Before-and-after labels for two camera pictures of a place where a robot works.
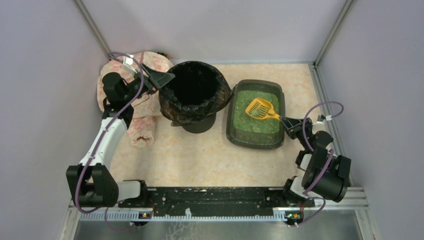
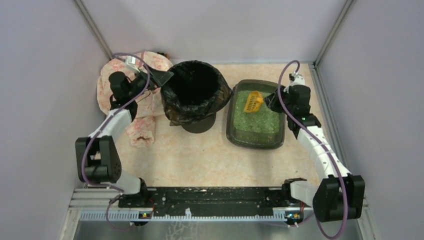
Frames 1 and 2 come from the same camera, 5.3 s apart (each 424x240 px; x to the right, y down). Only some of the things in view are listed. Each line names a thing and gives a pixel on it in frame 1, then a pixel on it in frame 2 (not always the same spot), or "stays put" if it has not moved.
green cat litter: [243, 122] stays put
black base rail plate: [215, 202] stays put
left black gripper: [145, 81] stays put
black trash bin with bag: [193, 96] stays put
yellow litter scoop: [261, 108] → [255, 99]
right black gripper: [296, 127] → [276, 102]
